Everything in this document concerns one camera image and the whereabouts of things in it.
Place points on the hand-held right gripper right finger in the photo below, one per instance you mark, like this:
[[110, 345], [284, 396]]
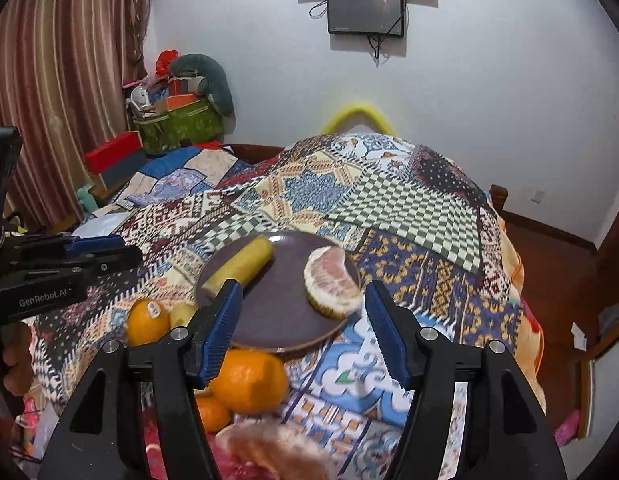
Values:
[[389, 335]]

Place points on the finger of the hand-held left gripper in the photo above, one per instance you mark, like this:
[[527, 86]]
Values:
[[94, 245], [114, 262]]

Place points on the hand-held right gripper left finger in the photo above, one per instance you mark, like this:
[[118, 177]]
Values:
[[222, 332]]

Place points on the yellow sugarcane piece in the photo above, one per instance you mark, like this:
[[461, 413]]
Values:
[[182, 314], [239, 264]]

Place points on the orange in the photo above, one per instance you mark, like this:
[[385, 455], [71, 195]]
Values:
[[144, 327], [249, 380]]

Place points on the dark brown round plate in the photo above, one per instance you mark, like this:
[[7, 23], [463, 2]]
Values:
[[274, 310]]

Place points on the small tangerine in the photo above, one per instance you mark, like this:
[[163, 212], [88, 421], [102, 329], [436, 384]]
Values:
[[214, 414]]

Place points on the peeled pomelo segment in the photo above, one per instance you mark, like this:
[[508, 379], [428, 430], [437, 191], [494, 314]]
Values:
[[329, 275], [274, 452]]

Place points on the person's left hand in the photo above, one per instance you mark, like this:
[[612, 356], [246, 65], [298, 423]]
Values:
[[14, 360]]

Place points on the teal soft object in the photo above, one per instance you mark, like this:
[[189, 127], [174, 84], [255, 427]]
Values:
[[86, 197]]

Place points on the grey blue box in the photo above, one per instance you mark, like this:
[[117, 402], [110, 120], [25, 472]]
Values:
[[124, 170]]

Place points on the red flat box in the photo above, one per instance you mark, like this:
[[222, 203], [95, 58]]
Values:
[[111, 152]]

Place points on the striped brown curtain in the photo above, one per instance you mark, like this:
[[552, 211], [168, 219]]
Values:
[[64, 85]]

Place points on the patchwork patterned blanket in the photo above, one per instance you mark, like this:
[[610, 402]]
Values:
[[389, 200]]

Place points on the orange fleece blanket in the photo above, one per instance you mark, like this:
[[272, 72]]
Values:
[[532, 350]]

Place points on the green fabric storage box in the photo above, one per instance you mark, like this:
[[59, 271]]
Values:
[[184, 127]]

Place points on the silver metal pot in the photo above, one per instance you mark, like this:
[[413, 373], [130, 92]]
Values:
[[139, 97]]

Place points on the orange small box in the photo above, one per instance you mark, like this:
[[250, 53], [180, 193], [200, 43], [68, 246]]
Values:
[[182, 101]]

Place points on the white paper scrap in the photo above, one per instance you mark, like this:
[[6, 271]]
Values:
[[579, 336]]

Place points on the pink slipper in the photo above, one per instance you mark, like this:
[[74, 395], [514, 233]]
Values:
[[567, 427]]

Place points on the grey plush pillow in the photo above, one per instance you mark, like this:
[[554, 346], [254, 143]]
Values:
[[214, 80]]

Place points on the wooden furniture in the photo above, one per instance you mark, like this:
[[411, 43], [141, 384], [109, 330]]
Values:
[[604, 350]]

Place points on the white wall socket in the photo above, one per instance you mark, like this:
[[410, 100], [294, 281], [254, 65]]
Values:
[[538, 196]]

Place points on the small black wall monitor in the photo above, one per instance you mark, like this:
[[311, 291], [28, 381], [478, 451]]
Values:
[[364, 10]]

